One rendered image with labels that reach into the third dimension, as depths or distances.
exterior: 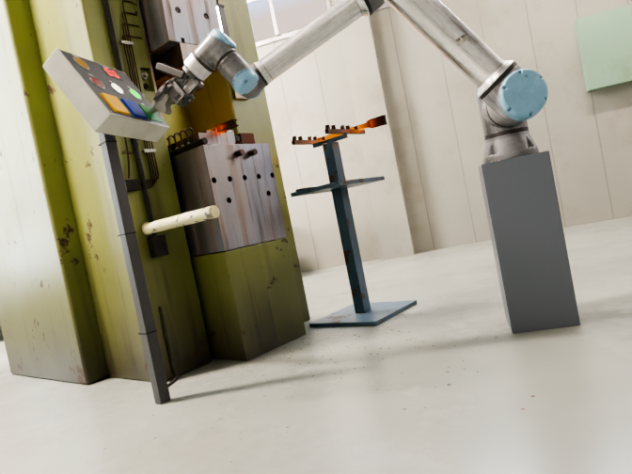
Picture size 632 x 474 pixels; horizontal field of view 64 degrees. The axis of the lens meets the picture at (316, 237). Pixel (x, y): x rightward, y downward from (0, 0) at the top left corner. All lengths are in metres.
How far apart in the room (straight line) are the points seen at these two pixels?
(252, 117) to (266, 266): 0.82
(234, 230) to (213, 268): 0.18
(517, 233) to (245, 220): 1.10
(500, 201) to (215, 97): 1.52
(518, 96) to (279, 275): 1.25
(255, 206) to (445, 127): 3.17
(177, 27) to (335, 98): 3.15
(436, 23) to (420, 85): 3.46
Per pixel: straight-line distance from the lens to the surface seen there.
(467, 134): 5.15
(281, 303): 2.34
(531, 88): 1.76
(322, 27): 1.93
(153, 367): 1.90
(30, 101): 2.61
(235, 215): 2.20
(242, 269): 2.19
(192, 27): 2.44
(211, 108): 2.74
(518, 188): 1.87
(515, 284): 1.90
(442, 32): 1.78
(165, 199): 2.25
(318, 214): 5.30
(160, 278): 2.19
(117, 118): 1.74
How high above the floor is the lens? 0.53
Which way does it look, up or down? 2 degrees down
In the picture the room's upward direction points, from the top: 11 degrees counter-clockwise
